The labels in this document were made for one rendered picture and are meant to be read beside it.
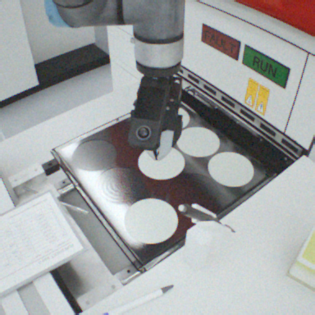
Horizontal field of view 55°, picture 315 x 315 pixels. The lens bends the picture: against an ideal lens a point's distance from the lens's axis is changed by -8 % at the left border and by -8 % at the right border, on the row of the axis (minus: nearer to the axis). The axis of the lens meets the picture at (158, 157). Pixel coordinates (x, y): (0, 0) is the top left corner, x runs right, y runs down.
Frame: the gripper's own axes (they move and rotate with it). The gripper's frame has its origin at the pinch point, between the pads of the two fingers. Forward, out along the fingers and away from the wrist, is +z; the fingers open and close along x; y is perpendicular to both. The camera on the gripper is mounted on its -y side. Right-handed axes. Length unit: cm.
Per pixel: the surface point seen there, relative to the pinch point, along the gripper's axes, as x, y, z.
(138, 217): 1.9, -9.1, 7.3
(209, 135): -9.9, 16.3, 7.3
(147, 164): 2.9, 4.7, 7.3
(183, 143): -4.0, 12.6, 7.3
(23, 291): 15.5, -30.0, 1.7
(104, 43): 94, 237, 97
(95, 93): 75, 152, 97
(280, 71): -22.2, 14.3, -13.6
